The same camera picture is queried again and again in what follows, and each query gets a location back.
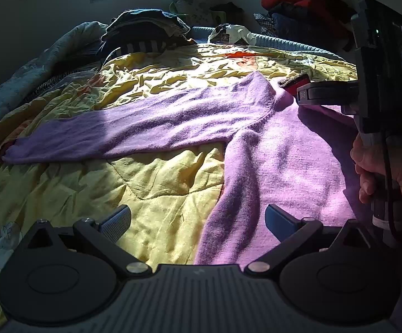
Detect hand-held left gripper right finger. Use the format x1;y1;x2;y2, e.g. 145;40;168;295
244;204;378;279

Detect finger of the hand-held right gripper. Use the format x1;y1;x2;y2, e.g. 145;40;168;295
296;80;360;115

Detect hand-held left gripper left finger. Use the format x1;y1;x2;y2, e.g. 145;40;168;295
28;205;153;279

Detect purple knit sweater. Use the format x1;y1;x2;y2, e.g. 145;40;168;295
2;71;373;273

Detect pile of jackets and clothes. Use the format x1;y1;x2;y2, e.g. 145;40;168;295
254;0;356;47

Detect dark clothes by basket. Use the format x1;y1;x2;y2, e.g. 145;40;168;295
210;2;245;25

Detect stack of folded dark clothes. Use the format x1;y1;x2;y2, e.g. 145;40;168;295
97;9;196;58

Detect yellow printed quilt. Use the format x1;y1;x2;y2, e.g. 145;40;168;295
0;43;359;332

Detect blue-grey bed mattress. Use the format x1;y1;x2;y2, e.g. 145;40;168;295
187;26;345;61

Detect white and black printed cloth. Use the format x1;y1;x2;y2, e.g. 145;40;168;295
208;23;257;46

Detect floral pillow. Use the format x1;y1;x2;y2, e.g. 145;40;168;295
167;0;215;26

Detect green plastic basket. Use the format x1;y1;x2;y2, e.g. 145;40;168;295
169;2;227;25

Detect light blue floral blanket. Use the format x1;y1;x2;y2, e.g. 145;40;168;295
0;21;110;139

